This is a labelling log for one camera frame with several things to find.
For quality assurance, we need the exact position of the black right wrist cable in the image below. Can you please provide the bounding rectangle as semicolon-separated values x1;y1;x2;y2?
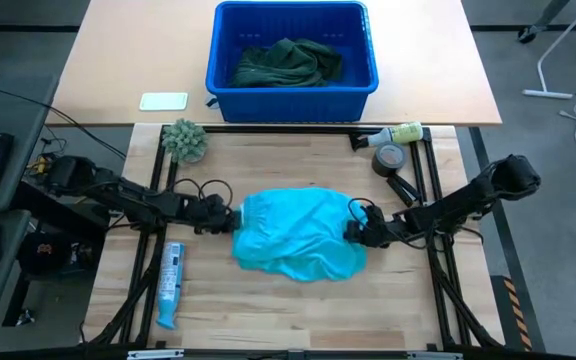
347;197;372;224

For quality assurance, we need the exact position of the white floor stand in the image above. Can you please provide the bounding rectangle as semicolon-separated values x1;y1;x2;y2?
521;0;576;100

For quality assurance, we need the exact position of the black aluminium table frame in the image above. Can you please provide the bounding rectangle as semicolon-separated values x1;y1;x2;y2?
80;123;507;360

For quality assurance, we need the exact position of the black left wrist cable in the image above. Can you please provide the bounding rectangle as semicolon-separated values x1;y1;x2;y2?
167;178;234;209

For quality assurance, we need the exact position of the black yellow-striped floor plate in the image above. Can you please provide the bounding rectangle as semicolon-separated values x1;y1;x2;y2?
490;274;547;354

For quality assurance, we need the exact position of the small electronics board yellow plug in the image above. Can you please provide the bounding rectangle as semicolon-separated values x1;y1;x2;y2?
25;152;53;175

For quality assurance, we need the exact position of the white phone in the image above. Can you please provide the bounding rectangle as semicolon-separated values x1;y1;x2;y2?
139;91;189;112

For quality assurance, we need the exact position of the black cap red logo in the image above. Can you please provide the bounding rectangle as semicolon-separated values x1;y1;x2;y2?
17;230;75;275

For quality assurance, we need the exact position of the grey duct tape roll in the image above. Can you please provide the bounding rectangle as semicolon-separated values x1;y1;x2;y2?
371;141;409;179

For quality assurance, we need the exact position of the black chair base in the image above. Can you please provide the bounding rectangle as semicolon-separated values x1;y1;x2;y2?
517;0;572;44

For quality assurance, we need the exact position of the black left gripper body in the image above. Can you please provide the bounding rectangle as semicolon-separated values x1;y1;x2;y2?
187;192;238;236

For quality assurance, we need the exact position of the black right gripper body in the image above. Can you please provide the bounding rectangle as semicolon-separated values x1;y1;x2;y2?
345;204;400;250

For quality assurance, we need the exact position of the blue toothpaste tube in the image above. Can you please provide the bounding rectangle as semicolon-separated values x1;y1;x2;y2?
153;241;188;331

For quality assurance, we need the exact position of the black stapler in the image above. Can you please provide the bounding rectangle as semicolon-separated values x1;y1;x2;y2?
385;174;422;208

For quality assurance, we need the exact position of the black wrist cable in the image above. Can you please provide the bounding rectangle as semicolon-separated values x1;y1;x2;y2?
347;197;372;224
167;178;234;209

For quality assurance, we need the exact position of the thin black desk cable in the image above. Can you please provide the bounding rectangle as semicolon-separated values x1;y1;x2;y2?
0;79;129;161

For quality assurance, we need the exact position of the dark green buttoned knit shirt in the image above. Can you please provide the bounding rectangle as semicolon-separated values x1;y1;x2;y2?
240;37;344;86

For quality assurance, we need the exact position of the turquoise shirt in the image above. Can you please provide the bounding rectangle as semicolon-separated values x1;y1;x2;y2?
231;186;369;283

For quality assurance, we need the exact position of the green succulent plant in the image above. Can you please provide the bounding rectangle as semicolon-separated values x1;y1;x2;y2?
161;118;209;165

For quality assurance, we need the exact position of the blue plastic bin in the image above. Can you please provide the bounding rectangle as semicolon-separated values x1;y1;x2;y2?
205;0;381;124

